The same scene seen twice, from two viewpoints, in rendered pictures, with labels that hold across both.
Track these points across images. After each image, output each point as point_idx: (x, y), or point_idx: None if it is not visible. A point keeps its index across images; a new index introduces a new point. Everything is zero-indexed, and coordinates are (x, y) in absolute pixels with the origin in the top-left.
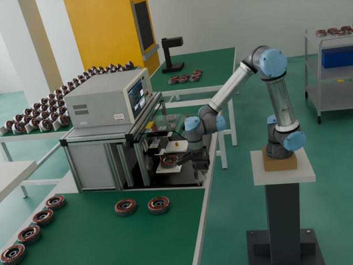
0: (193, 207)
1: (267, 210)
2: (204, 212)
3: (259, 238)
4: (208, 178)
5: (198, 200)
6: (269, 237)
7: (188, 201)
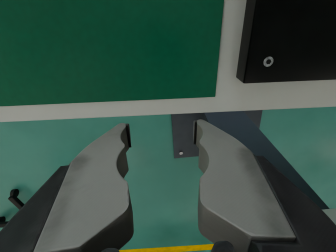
0: (52, 58)
1: (251, 143)
2: (33, 116)
3: None
4: (299, 98)
5: (117, 76)
6: (227, 115)
7: (96, 22)
